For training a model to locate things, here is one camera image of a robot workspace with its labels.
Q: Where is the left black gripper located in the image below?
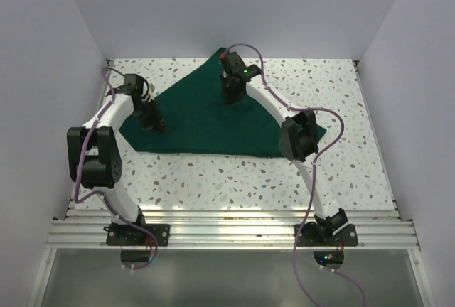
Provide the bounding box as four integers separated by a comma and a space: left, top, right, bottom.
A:
132, 98, 167, 134

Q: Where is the green surgical cloth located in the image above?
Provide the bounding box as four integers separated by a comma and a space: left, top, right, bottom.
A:
117, 47, 327, 160

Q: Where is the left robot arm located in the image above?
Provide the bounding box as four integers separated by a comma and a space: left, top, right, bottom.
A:
67, 94, 166, 245

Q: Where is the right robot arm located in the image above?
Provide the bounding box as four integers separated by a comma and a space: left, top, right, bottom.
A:
220, 72, 348, 245

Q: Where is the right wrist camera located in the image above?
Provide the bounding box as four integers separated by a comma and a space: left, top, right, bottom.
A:
220, 51, 262, 82

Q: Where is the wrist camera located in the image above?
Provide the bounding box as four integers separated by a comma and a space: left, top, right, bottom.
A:
114, 73, 154, 102
220, 51, 262, 82

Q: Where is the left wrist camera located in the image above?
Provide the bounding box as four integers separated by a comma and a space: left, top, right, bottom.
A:
114, 73, 154, 102

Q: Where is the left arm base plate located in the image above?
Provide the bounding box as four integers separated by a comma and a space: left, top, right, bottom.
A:
103, 222, 170, 247

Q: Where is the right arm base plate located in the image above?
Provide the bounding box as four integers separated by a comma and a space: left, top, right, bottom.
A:
294, 222, 359, 247

